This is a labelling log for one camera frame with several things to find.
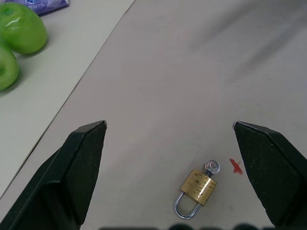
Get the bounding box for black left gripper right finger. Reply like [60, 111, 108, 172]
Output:
[232, 121, 307, 230]

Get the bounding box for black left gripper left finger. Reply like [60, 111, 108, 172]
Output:
[0, 120, 108, 230]

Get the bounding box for red cross mark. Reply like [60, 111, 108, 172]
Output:
[229, 158, 243, 175]

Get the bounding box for brass padlock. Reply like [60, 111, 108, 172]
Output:
[174, 169, 217, 219]

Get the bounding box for green apple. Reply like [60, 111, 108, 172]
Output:
[0, 44, 20, 91]
[0, 3, 48, 55]

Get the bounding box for purple tissue pack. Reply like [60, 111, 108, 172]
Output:
[4, 0, 71, 17]

